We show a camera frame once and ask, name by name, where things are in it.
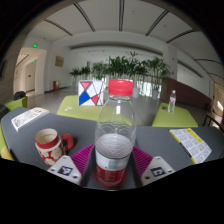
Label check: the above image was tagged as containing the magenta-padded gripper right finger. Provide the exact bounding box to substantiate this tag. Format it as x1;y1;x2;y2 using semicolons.
131;145;176;188

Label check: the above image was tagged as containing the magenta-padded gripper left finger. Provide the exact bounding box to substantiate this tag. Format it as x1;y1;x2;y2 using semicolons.
46;143;98;188

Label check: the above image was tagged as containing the clear red-capped water bottle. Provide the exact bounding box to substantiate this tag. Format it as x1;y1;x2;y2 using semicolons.
94;78;138;190

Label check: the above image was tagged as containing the red and white mug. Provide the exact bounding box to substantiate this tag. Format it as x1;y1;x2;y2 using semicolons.
34;127;75;167

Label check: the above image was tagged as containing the flat round red coaster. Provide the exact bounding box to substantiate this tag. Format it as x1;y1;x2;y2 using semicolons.
93;167;129;191

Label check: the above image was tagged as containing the lime green table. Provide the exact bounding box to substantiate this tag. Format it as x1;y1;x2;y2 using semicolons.
56;94;108;122
3;96;29;112
151;102;200;129

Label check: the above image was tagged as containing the small clear plastic bottle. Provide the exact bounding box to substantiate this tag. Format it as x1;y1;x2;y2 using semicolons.
167;88;177;115

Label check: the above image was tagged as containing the wooden bench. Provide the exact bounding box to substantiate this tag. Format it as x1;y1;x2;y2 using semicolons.
203;111;224;132

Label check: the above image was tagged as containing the white cube with coloured triangles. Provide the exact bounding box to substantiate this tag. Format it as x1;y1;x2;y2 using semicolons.
77;79;105;107

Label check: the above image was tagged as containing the red fire extinguisher box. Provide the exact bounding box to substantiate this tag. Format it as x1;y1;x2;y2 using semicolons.
52;79;60;92

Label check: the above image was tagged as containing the row of potted green plants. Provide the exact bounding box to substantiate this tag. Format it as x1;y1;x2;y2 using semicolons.
68;51;172;101

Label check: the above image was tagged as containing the framed wall picture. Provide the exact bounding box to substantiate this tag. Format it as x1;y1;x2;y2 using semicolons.
54;55;65;68

